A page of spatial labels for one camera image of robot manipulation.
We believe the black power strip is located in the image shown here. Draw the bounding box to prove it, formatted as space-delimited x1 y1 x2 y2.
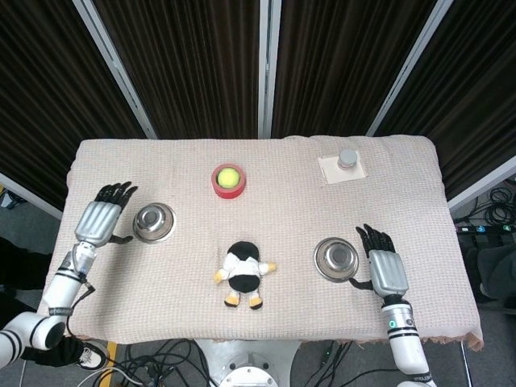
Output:
455 223 516 237

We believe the black floor cable bundle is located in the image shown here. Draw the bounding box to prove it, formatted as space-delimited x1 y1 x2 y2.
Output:
454 181 516 227
108 339 214 387

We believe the white jar grey lid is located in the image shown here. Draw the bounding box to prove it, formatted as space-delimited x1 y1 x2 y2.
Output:
336 149 360 171

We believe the red tape roll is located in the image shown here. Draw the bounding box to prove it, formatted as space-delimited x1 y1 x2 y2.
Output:
211 164 248 200

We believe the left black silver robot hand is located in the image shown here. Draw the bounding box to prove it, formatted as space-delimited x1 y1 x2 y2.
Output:
74 181 139 248

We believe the black trouser leg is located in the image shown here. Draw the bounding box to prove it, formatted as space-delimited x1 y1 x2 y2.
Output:
19 336 88 368

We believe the beige waffle table cloth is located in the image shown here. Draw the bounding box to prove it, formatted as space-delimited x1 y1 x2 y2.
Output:
48 135 484 350

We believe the black white plush toy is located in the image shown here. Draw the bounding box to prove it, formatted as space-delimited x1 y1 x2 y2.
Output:
212 240 278 310

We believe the white floor cable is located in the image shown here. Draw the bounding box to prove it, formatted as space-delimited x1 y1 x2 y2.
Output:
75 365 143 387

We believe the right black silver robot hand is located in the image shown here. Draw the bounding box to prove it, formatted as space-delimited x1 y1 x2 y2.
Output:
348 223 410 299

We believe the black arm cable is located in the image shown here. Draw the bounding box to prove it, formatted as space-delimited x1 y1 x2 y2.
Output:
65 277 98 338

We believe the grey button on beige base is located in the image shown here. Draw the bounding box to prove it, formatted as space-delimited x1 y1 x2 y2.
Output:
317 153 370 186

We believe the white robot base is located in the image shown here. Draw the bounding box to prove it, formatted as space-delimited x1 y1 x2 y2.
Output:
193 338 303 387

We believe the dark grey office chair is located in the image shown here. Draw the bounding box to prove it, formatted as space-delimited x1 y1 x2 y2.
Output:
465 241 516 308

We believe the stainless steel bowl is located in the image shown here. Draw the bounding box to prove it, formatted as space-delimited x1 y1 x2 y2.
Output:
132 202 177 244
314 237 360 283

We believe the grey partition post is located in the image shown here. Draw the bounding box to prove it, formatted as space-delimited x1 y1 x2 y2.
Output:
447 163 516 213
365 0 455 137
256 0 282 139
72 0 158 140
0 173 64 221

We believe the dark brown curtain panel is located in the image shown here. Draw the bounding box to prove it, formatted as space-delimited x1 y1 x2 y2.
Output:
272 0 439 138
0 0 147 211
92 0 267 140
378 0 516 199

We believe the yellow tennis ball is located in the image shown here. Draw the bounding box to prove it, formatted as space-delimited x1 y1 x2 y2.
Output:
216 168 241 189

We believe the black white sneaker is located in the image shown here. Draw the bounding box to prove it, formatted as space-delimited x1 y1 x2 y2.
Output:
74 340 110 370

